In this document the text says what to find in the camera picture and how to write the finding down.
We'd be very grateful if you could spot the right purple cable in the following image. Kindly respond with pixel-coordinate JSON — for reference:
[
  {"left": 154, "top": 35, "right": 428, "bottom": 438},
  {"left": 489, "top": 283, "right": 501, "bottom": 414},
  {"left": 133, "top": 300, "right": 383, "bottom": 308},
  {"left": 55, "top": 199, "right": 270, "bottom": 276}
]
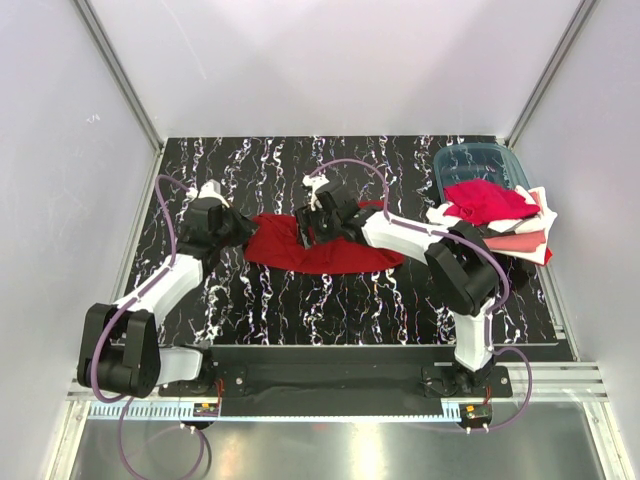
[{"left": 309, "top": 158, "right": 539, "bottom": 434}]

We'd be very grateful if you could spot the left aluminium frame post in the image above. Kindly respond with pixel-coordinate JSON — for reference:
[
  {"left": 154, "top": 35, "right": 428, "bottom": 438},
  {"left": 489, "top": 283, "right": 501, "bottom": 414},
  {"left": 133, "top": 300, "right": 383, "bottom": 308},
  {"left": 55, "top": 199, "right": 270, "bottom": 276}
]
[{"left": 71, "top": 0, "right": 164, "bottom": 152}]

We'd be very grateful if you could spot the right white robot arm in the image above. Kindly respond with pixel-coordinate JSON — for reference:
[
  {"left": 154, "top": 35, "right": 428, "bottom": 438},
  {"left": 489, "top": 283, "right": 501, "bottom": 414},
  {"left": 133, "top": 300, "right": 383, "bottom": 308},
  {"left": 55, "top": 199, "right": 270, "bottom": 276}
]
[{"left": 295, "top": 175, "right": 508, "bottom": 397}]

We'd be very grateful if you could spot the red t-shirt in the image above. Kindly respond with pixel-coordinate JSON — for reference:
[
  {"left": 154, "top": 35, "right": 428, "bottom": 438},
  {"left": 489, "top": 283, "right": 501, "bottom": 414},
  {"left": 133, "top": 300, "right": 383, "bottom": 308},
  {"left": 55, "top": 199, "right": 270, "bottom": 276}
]
[{"left": 243, "top": 213, "right": 405, "bottom": 275}]

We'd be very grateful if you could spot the clear blue plastic bin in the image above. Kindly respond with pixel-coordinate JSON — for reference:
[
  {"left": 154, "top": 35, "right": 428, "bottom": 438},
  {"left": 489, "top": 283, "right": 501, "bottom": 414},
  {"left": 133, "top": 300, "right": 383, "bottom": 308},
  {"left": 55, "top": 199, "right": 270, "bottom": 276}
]
[{"left": 434, "top": 143, "right": 530, "bottom": 202}]

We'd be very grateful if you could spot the crimson t-shirt on pile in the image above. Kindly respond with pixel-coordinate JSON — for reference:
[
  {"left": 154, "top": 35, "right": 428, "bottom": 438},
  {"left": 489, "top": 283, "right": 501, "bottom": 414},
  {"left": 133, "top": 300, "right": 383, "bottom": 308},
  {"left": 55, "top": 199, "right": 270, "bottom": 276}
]
[{"left": 444, "top": 179, "right": 540, "bottom": 226}]

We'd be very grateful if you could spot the right aluminium frame post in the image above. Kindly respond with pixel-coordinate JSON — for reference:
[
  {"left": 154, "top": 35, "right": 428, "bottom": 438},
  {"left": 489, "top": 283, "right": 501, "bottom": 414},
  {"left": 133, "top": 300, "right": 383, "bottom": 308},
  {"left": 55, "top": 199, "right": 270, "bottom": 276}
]
[{"left": 504, "top": 0, "right": 599, "bottom": 149}]

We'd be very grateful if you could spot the connector box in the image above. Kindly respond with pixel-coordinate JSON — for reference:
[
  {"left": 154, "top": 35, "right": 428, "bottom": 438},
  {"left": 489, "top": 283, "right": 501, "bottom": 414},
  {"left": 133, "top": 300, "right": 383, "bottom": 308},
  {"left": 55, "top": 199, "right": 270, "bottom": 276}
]
[
  {"left": 193, "top": 399, "right": 221, "bottom": 418},
  {"left": 461, "top": 403, "right": 493, "bottom": 428}
]

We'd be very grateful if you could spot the black marble pattern mat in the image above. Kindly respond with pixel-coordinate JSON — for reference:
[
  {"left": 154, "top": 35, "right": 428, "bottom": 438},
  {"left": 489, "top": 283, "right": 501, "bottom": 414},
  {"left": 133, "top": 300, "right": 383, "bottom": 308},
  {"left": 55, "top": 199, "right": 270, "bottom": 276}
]
[{"left": 110, "top": 135, "right": 559, "bottom": 347}]

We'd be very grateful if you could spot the front aluminium rail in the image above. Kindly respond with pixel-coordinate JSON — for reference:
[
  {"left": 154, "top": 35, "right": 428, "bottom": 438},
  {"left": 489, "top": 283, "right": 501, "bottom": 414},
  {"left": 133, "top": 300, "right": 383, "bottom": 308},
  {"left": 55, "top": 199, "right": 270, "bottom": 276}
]
[{"left": 66, "top": 361, "right": 608, "bottom": 401}]

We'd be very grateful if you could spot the left connector box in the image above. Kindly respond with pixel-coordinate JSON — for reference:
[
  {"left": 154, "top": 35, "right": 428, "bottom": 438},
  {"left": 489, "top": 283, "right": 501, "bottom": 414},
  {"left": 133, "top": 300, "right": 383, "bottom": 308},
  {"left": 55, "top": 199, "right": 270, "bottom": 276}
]
[{"left": 193, "top": 399, "right": 221, "bottom": 418}]

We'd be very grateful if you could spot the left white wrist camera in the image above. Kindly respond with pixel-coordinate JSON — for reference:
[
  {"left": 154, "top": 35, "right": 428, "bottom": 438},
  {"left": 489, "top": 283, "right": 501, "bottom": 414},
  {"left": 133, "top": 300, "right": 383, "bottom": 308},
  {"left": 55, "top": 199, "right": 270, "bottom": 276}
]
[{"left": 186, "top": 180, "right": 230, "bottom": 208}]

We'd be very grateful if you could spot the right connector box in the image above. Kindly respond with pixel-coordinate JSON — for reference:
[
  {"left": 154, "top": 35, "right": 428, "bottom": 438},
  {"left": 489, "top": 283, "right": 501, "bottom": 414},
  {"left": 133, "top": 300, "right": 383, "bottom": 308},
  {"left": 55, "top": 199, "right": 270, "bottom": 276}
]
[{"left": 461, "top": 403, "right": 493, "bottom": 428}]

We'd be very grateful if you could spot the aluminium frame post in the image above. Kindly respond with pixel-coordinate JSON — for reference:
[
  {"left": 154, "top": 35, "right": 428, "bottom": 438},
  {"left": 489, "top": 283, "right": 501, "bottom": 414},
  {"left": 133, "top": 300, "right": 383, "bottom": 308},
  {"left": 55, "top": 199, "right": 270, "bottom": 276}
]
[
  {"left": 504, "top": 0, "right": 599, "bottom": 149},
  {"left": 71, "top": 0, "right": 164, "bottom": 152}
]

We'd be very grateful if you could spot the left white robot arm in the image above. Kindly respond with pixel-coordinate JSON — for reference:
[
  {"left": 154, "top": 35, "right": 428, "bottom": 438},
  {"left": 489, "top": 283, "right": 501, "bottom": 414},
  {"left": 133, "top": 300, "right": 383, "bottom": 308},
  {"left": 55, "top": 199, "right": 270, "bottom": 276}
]
[{"left": 77, "top": 197, "right": 258, "bottom": 403}]

